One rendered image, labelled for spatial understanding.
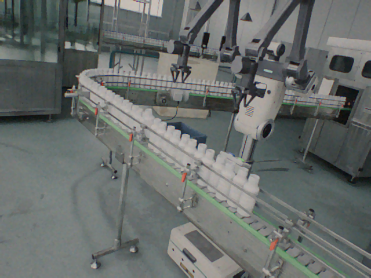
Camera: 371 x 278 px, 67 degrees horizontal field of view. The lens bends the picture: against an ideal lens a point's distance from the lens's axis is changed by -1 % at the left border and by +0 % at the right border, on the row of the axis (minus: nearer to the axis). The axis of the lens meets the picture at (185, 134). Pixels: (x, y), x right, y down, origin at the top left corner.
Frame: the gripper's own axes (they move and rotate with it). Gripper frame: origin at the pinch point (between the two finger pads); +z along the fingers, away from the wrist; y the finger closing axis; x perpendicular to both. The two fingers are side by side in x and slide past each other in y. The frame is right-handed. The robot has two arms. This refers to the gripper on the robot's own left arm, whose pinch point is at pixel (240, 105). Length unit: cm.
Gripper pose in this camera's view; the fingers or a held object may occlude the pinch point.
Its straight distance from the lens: 129.6
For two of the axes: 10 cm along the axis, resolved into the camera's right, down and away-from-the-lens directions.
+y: 7.7, -0.8, 6.3
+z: -1.8, 9.3, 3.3
